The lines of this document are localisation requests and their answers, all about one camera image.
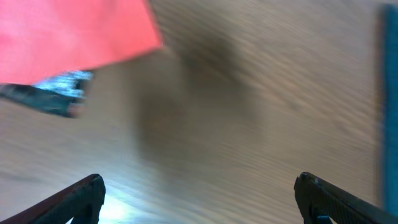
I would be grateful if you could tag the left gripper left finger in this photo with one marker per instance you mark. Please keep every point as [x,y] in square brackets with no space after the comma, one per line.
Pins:
[80,203]

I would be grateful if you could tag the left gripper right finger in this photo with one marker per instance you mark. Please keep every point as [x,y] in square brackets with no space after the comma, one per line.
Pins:
[322,202]

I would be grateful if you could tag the dark blue denim shorts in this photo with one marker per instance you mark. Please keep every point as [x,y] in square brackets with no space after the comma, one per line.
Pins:
[389,107]

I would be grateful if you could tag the folded black printed t-shirt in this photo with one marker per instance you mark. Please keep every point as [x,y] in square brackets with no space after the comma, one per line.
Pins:
[62,95]

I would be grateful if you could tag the folded red t-shirt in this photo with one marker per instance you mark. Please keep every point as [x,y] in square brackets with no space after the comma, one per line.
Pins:
[43,38]

